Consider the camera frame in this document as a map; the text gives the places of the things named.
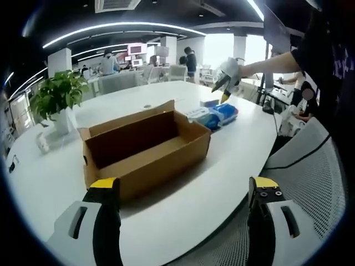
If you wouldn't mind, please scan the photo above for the white square pillar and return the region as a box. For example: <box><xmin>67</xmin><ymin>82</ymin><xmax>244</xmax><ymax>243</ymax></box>
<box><xmin>47</xmin><ymin>47</ymin><xmax>73</xmax><ymax>80</ymax></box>

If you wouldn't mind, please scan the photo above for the dark hanging screen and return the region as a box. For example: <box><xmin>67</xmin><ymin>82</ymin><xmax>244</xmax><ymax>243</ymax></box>
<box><xmin>262</xmin><ymin>4</ymin><xmax>295</xmax><ymax>53</ymax></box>

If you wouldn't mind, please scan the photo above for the ceiling air conditioner unit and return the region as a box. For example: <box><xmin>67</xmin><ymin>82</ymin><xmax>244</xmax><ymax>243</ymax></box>
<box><xmin>94</xmin><ymin>0</ymin><xmax>142</xmax><ymax>14</ymax></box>

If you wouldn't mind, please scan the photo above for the straight ceiling light strip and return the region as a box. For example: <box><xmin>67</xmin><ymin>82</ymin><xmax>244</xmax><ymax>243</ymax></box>
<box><xmin>245</xmin><ymin>0</ymin><xmax>266</xmax><ymax>22</ymax></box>

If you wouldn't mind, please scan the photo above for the grey mesh office chair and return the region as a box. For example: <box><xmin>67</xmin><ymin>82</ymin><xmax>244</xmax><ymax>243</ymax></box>
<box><xmin>180</xmin><ymin>116</ymin><xmax>347</xmax><ymax>266</ymax></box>

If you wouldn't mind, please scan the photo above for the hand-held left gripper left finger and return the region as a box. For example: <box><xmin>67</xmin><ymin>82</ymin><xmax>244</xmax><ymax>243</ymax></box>
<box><xmin>47</xmin><ymin>176</ymin><xmax>125</xmax><ymax>266</ymax></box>

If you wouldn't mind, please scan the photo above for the white paper cup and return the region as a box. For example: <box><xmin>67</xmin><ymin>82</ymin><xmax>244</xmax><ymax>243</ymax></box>
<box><xmin>35</xmin><ymin>132</ymin><xmax>50</xmax><ymax>154</ymax></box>

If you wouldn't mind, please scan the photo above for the grey office partition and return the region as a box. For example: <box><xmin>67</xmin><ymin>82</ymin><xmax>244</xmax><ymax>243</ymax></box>
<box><xmin>97</xmin><ymin>71</ymin><xmax>143</xmax><ymax>94</ymax></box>

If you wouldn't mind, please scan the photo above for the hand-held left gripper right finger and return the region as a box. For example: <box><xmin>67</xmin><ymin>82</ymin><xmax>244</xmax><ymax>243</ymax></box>
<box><xmin>246</xmin><ymin>176</ymin><xmax>317</xmax><ymax>266</ymax></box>

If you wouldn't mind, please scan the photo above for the green potted plant white pot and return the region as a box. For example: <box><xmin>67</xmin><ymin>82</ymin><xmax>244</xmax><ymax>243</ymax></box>
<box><xmin>29</xmin><ymin>69</ymin><xmax>90</xmax><ymax>136</ymax></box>

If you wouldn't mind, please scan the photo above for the pink screen monitor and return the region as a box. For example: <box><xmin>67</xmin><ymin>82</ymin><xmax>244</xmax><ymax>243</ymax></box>
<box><xmin>127</xmin><ymin>44</ymin><xmax>148</xmax><ymax>55</ymax></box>

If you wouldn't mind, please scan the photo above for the blue soft tissue pack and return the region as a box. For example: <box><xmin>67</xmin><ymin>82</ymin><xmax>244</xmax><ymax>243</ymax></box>
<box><xmin>210</xmin><ymin>103</ymin><xmax>239</xmax><ymax>127</ymax></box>

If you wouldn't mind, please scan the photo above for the small black device with cable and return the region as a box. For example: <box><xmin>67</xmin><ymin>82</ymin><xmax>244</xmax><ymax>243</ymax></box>
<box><xmin>7</xmin><ymin>155</ymin><xmax>21</xmax><ymax>174</ymax></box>

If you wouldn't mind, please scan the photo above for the brown cardboard shoe box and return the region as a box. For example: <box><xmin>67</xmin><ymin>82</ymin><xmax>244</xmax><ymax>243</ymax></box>
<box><xmin>77</xmin><ymin>99</ymin><xmax>212</xmax><ymax>204</ymax></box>

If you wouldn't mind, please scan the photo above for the white cloth bundle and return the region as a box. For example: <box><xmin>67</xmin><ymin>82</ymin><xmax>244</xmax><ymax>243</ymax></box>
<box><xmin>278</xmin><ymin>106</ymin><xmax>306</xmax><ymax>137</ymax></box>

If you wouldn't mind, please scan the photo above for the long curved ceiling light strip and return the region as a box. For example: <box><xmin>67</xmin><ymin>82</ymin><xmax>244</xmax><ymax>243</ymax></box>
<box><xmin>42</xmin><ymin>21</ymin><xmax>207</xmax><ymax>49</ymax></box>

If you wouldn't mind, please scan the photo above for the black cable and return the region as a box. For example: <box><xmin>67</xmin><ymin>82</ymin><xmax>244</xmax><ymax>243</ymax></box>
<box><xmin>265</xmin><ymin>134</ymin><xmax>332</xmax><ymax>170</ymax></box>

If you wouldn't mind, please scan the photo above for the black monitor stand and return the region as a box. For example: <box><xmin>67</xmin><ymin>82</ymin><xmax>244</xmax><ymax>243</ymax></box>
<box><xmin>256</xmin><ymin>70</ymin><xmax>276</xmax><ymax>115</ymax></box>

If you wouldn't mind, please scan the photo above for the soft wet wipes pack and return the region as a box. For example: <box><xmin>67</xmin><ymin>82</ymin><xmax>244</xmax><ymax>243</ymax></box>
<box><xmin>186</xmin><ymin>106</ymin><xmax>222</xmax><ymax>130</ymax></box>

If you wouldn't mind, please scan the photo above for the person's torso dark shirt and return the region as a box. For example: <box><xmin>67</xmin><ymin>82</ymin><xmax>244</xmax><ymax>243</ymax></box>
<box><xmin>290</xmin><ymin>0</ymin><xmax>355</xmax><ymax>145</ymax></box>

